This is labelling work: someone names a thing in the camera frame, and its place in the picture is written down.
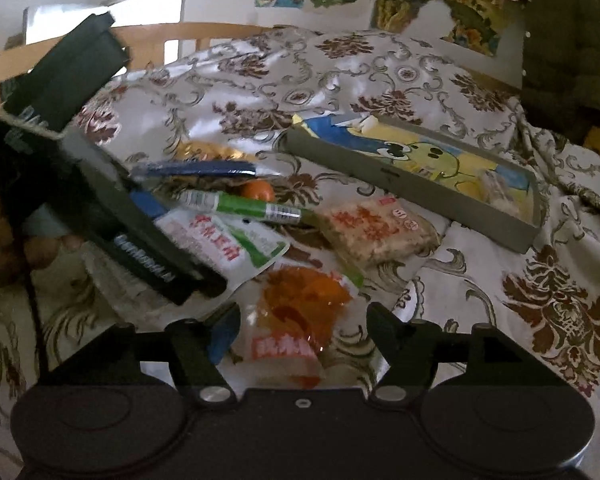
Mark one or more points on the small blue packet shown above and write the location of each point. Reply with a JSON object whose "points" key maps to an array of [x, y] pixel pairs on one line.
{"points": [[147, 205]]}

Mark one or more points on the white green pouch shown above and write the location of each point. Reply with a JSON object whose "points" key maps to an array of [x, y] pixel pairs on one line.
{"points": [[230, 245]]}

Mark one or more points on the dark blue long packet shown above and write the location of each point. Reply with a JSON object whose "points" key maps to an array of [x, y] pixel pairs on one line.
{"points": [[195, 170]]}

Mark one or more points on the floral printed blanket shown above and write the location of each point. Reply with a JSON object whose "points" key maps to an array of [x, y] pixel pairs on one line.
{"points": [[330, 75]]}

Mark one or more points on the orange white packet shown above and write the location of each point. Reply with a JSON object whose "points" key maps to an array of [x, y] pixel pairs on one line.
{"points": [[290, 310]]}

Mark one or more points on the clear rice cracker packet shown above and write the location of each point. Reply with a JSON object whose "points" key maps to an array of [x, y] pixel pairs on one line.
{"points": [[380, 235]]}

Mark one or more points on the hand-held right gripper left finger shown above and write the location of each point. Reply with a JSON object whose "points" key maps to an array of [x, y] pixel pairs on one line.
{"points": [[225, 332]]}

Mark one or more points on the grey box with cartoon lining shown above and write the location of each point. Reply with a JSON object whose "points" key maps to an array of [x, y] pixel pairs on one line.
{"points": [[430, 195]]}

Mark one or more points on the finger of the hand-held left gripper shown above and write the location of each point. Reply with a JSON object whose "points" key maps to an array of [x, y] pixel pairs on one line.
{"points": [[210, 282]]}

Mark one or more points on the gold foil packet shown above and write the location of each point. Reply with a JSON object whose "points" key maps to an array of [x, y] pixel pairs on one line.
{"points": [[205, 151]]}

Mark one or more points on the person's left hand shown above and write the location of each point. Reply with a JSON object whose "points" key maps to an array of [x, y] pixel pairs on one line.
{"points": [[50, 248]]}

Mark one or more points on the green stick packet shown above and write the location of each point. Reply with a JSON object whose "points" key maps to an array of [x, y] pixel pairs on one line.
{"points": [[240, 205]]}

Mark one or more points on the tangerine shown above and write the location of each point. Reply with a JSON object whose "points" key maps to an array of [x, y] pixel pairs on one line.
{"points": [[259, 190]]}

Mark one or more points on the clear snack packet in tray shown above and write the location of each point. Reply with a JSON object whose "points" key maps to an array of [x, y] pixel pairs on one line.
{"points": [[500, 190]]}

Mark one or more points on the white paper piece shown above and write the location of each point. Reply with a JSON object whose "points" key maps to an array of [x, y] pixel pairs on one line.
{"points": [[365, 123]]}

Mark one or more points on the window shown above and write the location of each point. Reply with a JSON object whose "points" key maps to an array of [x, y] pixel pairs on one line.
{"points": [[145, 5]]}

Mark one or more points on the dark green puffer jacket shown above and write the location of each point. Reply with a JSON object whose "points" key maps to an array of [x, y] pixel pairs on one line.
{"points": [[570, 50]]}

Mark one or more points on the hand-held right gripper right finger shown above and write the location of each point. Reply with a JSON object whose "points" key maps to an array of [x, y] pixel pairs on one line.
{"points": [[385, 332]]}

